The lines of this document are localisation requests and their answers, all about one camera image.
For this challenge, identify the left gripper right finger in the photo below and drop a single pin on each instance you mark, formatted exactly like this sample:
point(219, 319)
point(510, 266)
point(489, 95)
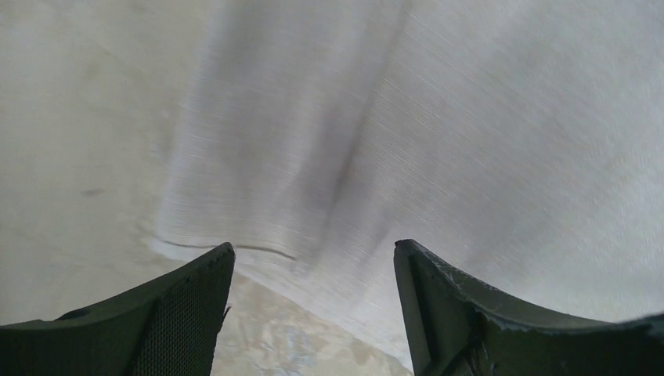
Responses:
point(457, 324)

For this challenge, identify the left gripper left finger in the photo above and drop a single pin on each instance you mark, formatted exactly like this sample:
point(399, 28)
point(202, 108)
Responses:
point(166, 326)

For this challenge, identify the beige cloth napkin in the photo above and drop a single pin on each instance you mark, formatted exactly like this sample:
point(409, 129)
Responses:
point(521, 141)

